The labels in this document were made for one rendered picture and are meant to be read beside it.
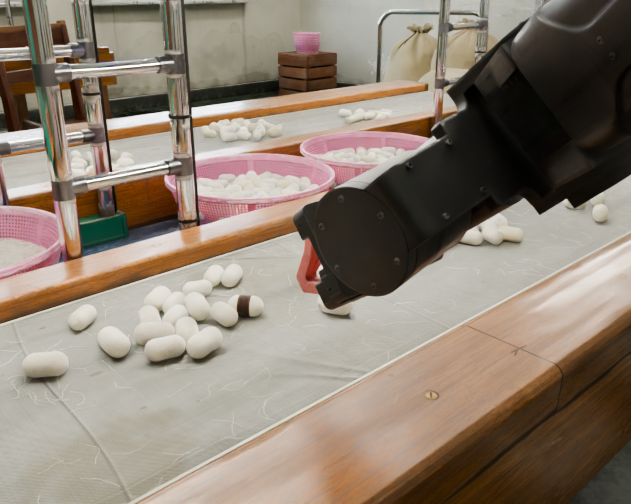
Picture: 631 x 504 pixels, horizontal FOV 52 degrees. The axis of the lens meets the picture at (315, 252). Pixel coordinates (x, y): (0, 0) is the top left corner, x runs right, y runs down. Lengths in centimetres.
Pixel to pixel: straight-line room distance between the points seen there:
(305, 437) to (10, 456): 21
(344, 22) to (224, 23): 122
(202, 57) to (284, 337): 614
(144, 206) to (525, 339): 70
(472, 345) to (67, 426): 32
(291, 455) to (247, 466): 3
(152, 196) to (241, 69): 591
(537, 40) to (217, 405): 36
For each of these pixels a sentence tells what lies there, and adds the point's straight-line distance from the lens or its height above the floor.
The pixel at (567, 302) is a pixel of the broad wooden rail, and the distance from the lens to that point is 66.
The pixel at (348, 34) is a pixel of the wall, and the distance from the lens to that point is 696.
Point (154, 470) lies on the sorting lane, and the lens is 47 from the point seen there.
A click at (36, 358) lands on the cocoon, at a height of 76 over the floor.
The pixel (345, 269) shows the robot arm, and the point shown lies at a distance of 32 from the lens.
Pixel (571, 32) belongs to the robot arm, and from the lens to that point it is 26.
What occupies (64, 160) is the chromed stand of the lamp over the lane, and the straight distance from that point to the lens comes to 73.
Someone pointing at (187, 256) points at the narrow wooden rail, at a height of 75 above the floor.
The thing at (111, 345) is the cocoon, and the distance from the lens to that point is 58.
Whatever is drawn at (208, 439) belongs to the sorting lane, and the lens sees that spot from 49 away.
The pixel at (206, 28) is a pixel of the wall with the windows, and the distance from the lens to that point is 670.
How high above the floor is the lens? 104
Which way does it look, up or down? 22 degrees down
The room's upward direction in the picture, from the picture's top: straight up
